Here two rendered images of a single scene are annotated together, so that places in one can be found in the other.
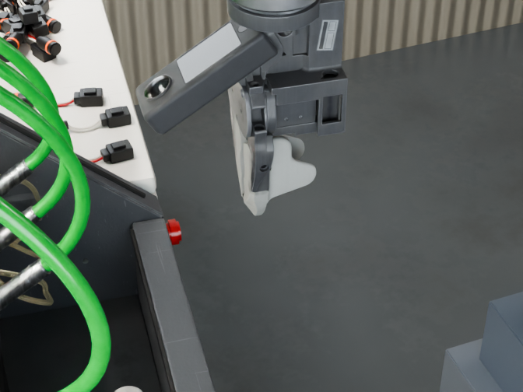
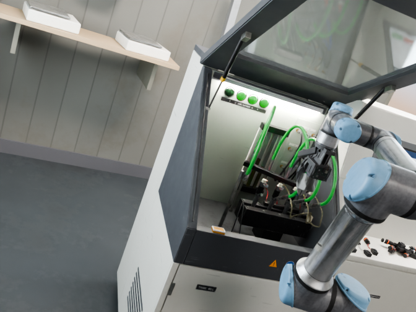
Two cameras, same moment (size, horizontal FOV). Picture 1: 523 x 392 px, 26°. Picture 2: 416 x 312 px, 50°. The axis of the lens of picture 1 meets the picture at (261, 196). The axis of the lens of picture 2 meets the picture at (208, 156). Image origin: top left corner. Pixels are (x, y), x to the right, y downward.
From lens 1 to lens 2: 155 cm
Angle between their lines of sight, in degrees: 75
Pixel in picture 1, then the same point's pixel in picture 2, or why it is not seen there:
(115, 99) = (377, 257)
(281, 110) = (308, 166)
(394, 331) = not seen: outside the picture
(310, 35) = (320, 153)
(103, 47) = (401, 263)
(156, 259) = not seen: hidden behind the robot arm
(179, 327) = (294, 247)
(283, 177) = (301, 184)
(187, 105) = (302, 153)
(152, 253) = not seen: hidden behind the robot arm
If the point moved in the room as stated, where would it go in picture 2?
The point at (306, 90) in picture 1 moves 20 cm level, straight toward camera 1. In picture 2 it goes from (311, 161) to (257, 141)
